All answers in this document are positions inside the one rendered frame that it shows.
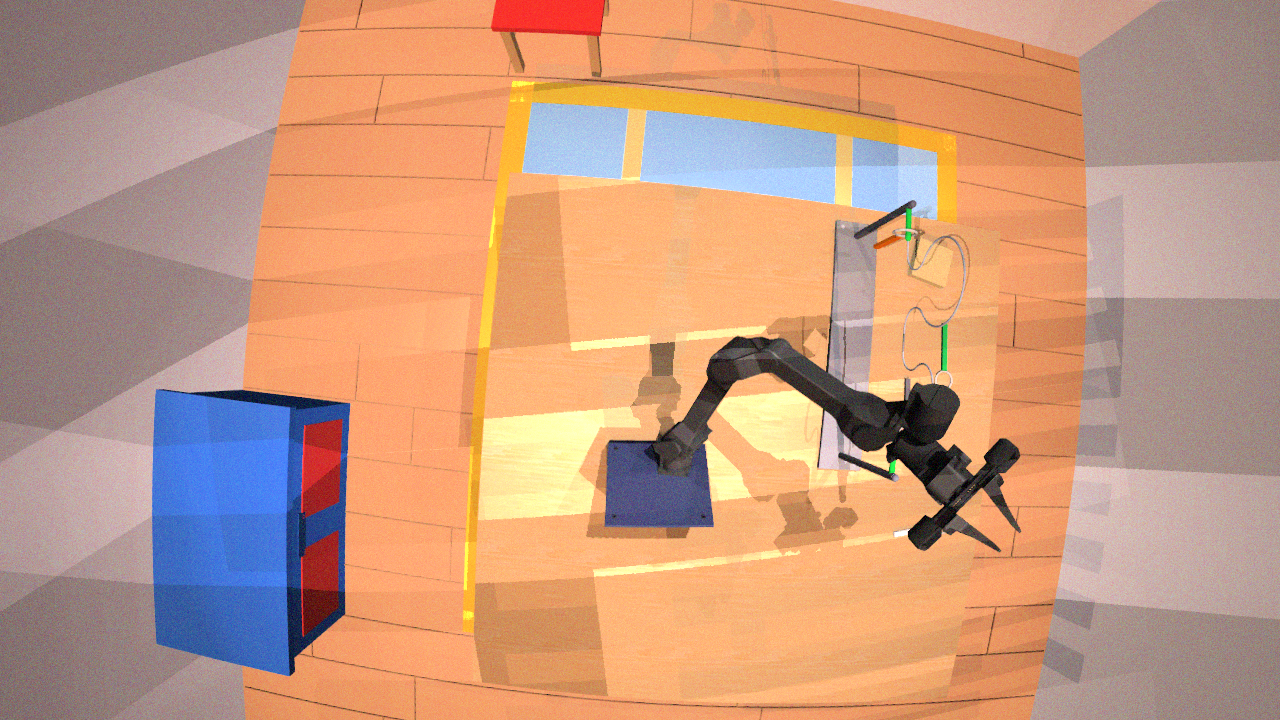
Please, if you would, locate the green flat bar with white hoop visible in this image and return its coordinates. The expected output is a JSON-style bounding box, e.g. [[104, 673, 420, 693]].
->
[[934, 324, 954, 388]]

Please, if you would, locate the orange handle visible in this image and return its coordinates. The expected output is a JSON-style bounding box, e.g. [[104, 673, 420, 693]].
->
[[873, 228, 918, 249]]

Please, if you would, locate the tan flat square block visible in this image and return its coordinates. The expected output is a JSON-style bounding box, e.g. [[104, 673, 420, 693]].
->
[[908, 238, 954, 288]]

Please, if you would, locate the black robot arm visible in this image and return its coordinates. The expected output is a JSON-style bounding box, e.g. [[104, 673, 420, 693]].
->
[[653, 336, 972, 506]]

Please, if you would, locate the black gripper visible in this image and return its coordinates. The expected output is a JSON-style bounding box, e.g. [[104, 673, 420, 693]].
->
[[908, 438, 1021, 553]]

